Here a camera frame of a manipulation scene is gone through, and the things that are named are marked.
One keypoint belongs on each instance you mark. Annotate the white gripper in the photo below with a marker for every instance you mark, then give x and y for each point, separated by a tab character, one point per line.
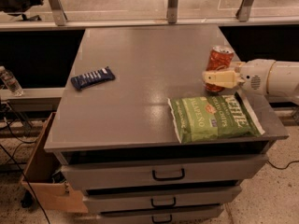
256	75

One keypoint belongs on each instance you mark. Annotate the red coke can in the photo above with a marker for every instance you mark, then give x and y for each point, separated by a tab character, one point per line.
219	58

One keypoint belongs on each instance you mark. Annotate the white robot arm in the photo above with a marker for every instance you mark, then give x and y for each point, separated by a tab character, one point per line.
283	81

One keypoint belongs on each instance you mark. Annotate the green jalapeno chip bag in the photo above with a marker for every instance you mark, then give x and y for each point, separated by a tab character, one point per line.
206	118

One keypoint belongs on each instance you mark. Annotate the grey top drawer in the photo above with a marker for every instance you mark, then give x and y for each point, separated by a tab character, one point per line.
114	175

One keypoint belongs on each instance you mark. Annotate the grey drawer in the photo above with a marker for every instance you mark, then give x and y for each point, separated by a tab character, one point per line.
114	175
161	216
160	199

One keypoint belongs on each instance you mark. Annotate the blue snack bar wrapper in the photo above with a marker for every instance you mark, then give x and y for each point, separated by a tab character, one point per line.
92	78

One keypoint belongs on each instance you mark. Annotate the grey bottom drawer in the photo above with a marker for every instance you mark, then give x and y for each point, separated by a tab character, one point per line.
161	216

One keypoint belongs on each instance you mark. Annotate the grey metal railing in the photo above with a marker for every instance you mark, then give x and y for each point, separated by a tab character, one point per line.
147	12

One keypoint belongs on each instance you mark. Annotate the grey middle drawer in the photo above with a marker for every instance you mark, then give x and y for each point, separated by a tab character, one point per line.
160	199

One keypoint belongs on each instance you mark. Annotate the brown cardboard box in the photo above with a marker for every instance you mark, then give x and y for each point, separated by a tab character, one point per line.
39	170

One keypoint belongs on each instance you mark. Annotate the clear plastic water bottle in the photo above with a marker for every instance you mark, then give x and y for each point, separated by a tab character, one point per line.
11	82

